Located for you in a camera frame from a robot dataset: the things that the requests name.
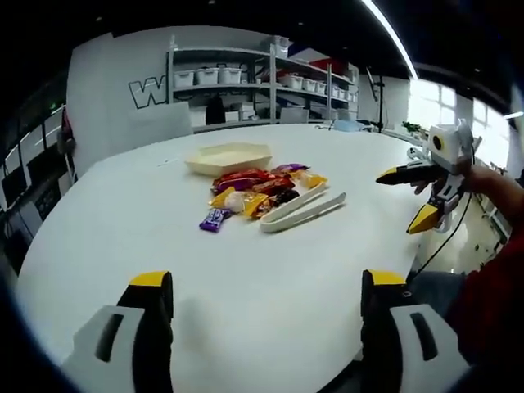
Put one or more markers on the cream paper tray container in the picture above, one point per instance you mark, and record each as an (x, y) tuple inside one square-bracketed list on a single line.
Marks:
[(229, 157)]

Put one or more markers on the black chair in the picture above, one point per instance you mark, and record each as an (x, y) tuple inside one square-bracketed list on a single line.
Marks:
[(214, 111)]

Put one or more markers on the white food tongs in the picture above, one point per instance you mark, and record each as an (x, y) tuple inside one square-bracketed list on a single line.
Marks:
[(294, 213)]

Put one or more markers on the person's arm, red sleeve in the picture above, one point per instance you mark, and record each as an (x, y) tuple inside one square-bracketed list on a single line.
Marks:
[(491, 299)]

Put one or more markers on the purple food snack bar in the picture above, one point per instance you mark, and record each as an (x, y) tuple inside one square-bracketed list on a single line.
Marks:
[(214, 219)]

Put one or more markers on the row of white storage bins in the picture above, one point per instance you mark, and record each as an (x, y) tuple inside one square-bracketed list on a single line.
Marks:
[(213, 75)]

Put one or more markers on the light blue cloth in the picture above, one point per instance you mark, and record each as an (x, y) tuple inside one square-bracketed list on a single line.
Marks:
[(346, 125)]

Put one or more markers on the black tripod stand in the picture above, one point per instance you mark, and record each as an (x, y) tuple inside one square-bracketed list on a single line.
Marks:
[(380, 102)]

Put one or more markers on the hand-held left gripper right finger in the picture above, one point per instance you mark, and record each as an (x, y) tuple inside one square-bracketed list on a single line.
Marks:
[(405, 340)]

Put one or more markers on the white chair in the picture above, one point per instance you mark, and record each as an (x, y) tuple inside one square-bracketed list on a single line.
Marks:
[(294, 115)]

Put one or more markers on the white handheld controller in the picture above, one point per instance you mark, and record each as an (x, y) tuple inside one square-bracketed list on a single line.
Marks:
[(416, 153)]

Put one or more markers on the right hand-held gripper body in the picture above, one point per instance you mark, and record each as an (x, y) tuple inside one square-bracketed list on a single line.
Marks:
[(448, 149)]

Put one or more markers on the pile of food snack packets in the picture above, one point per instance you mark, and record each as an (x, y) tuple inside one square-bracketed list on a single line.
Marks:
[(262, 188)]

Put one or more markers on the grey metal shelving unit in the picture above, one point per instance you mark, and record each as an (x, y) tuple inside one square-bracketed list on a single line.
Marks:
[(270, 88)]

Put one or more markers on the person's blue jeans leg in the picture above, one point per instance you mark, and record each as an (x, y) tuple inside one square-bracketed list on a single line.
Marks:
[(436, 290)]

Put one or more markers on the person's right hand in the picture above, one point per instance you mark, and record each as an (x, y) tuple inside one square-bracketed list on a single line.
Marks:
[(483, 180)]

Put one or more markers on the small green plant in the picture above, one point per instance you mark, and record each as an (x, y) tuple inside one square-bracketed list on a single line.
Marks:
[(412, 129)]

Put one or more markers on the ceiling light strip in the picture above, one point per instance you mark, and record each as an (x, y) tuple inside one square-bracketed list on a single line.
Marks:
[(395, 37)]

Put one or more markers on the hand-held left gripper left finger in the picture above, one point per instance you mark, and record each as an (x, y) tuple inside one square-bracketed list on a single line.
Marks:
[(123, 327)]

